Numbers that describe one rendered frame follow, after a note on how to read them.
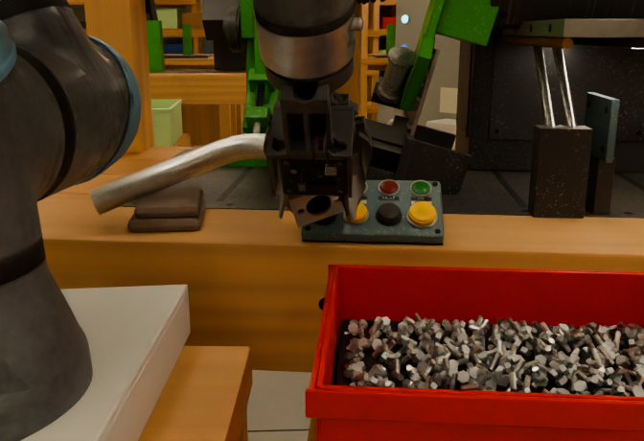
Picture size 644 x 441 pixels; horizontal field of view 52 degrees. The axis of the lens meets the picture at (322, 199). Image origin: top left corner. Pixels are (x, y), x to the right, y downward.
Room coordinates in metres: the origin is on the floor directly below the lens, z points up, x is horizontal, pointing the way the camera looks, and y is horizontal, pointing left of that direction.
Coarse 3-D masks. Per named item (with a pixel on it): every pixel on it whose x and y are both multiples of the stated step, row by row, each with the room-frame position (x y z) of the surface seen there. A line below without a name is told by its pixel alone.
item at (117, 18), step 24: (96, 0) 1.30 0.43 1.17; (120, 0) 1.30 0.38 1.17; (144, 0) 1.38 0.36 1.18; (96, 24) 1.30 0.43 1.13; (120, 24) 1.30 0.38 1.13; (144, 24) 1.37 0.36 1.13; (120, 48) 1.30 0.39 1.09; (144, 48) 1.36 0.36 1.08; (360, 48) 1.29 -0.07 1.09; (144, 72) 1.35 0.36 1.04; (360, 72) 1.31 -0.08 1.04; (144, 96) 1.34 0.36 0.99; (360, 96) 1.34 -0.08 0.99; (144, 120) 1.33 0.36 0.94; (144, 144) 1.32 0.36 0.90
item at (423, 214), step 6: (414, 204) 0.67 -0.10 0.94; (420, 204) 0.67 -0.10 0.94; (426, 204) 0.67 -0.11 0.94; (414, 210) 0.67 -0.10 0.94; (420, 210) 0.67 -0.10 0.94; (426, 210) 0.67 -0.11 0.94; (432, 210) 0.67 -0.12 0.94; (408, 216) 0.67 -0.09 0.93; (414, 216) 0.66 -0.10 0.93; (420, 216) 0.66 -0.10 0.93; (426, 216) 0.66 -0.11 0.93; (432, 216) 0.66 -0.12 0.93; (414, 222) 0.66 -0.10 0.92; (420, 222) 0.66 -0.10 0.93; (426, 222) 0.66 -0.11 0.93; (432, 222) 0.66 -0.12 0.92
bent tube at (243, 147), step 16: (208, 144) 0.76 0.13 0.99; (224, 144) 0.76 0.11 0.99; (240, 144) 0.75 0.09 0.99; (256, 144) 0.75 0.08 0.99; (176, 160) 0.74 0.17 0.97; (192, 160) 0.74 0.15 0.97; (208, 160) 0.75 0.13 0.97; (224, 160) 0.75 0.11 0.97; (240, 160) 0.76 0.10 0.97; (128, 176) 0.73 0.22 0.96; (144, 176) 0.73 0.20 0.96; (160, 176) 0.73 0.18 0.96; (176, 176) 0.74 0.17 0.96; (192, 176) 0.75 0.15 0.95; (96, 192) 0.72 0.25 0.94; (112, 192) 0.72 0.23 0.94; (128, 192) 0.72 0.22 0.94; (144, 192) 0.73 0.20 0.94; (96, 208) 0.71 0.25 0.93; (112, 208) 0.72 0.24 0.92; (304, 208) 0.65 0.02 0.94; (320, 208) 0.67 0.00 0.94; (336, 208) 0.66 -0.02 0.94; (304, 224) 0.66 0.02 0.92
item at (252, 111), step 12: (252, 72) 1.11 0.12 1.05; (252, 84) 1.11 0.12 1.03; (252, 96) 1.12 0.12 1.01; (276, 96) 1.12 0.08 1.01; (252, 108) 1.07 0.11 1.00; (264, 108) 1.07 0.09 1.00; (252, 120) 1.06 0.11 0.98; (264, 120) 1.06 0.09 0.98; (252, 132) 1.09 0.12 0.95; (264, 132) 1.08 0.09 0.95
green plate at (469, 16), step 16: (432, 0) 0.93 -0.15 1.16; (448, 0) 0.89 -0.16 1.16; (464, 0) 0.89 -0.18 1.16; (480, 0) 0.88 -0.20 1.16; (432, 16) 0.88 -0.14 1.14; (448, 16) 0.89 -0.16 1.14; (464, 16) 0.89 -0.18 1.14; (480, 16) 0.88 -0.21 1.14; (432, 32) 0.88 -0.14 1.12; (448, 32) 0.89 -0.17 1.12; (464, 32) 0.89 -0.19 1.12; (480, 32) 0.88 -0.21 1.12; (416, 48) 0.98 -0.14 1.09
